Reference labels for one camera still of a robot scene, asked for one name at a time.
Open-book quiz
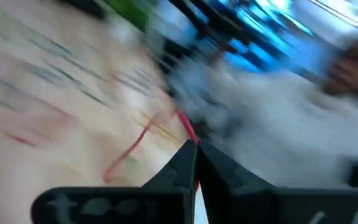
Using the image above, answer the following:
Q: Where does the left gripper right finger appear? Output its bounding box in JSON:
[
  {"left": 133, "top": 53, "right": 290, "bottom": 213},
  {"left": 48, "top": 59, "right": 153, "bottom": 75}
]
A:
[{"left": 197, "top": 139, "right": 358, "bottom": 224}]

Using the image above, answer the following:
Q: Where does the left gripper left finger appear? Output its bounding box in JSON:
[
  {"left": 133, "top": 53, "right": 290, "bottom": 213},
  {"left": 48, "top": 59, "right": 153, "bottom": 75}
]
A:
[{"left": 31, "top": 139, "right": 198, "bottom": 224}]

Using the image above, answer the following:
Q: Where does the red rubber band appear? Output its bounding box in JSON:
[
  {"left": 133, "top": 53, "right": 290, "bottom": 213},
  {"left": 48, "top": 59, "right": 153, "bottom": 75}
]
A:
[{"left": 103, "top": 108, "right": 201, "bottom": 191}]

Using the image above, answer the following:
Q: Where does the person's hand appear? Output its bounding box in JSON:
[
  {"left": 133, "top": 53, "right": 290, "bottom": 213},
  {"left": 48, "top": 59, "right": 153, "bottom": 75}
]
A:
[{"left": 321, "top": 30, "right": 358, "bottom": 97}]

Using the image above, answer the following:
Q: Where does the green artificial plant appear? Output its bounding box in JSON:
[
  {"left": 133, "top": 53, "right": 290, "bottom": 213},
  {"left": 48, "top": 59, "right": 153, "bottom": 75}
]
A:
[{"left": 103, "top": 0, "right": 158, "bottom": 32}]

